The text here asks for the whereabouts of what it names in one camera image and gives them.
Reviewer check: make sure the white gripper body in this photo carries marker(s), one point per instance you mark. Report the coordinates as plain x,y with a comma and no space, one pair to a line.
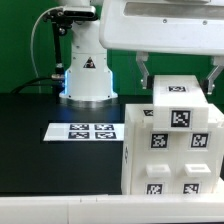
168,26

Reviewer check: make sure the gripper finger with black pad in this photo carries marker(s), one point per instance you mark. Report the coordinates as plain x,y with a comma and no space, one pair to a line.
147,80
207,84

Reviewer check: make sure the white cabinet body box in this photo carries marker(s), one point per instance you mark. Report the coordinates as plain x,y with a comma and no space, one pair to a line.
141,116

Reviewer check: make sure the white cabinet top block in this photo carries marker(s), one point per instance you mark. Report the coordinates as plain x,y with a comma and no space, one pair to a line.
179,104

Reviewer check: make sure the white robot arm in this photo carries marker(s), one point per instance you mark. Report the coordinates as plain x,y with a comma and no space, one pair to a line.
88,79

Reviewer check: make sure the white base marker plate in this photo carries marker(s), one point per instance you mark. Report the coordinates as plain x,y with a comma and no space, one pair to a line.
84,132

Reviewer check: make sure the white L-shaped fence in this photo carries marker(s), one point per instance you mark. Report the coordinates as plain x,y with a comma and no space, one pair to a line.
113,209

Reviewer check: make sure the black camera on stand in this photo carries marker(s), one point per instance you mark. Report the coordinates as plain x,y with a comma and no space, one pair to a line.
62,19

